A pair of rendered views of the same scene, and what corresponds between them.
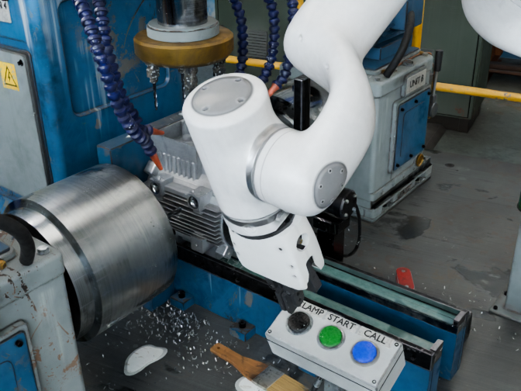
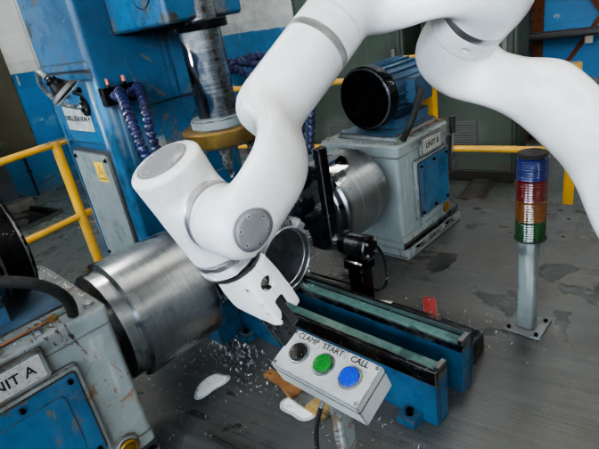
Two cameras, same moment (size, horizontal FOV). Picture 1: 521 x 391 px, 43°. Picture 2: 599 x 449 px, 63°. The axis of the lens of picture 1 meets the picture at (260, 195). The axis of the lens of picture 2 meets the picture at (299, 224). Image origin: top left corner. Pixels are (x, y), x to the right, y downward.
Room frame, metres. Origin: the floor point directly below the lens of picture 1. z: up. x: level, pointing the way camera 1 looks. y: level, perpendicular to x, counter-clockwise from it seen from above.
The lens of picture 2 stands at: (0.11, -0.18, 1.55)
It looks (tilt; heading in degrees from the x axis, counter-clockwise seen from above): 24 degrees down; 9
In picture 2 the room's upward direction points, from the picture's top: 10 degrees counter-clockwise
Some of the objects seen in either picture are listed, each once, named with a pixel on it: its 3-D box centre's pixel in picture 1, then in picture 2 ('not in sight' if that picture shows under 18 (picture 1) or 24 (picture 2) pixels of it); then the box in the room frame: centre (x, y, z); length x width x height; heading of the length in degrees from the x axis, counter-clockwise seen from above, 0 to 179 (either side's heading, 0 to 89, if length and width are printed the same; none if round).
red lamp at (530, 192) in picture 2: not in sight; (531, 187); (1.07, -0.51, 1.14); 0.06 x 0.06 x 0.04
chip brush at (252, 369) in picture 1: (255, 370); (297, 391); (0.91, 0.02, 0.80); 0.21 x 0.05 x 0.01; 49
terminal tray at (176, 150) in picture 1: (191, 149); not in sight; (1.20, 0.13, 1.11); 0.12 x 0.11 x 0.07; 52
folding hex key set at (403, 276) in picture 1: (404, 282); (430, 308); (1.16, -0.30, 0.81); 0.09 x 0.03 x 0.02; 176
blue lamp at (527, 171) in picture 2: not in sight; (532, 167); (1.07, -0.51, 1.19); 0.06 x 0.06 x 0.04
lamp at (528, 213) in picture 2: not in sight; (530, 208); (1.07, -0.51, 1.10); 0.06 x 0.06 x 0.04
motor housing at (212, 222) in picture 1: (209, 197); (258, 250); (1.17, 0.10, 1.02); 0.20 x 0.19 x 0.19; 52
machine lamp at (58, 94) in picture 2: not in sight; (69, 93); (1.13, 0.43, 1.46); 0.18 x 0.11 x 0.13; 52
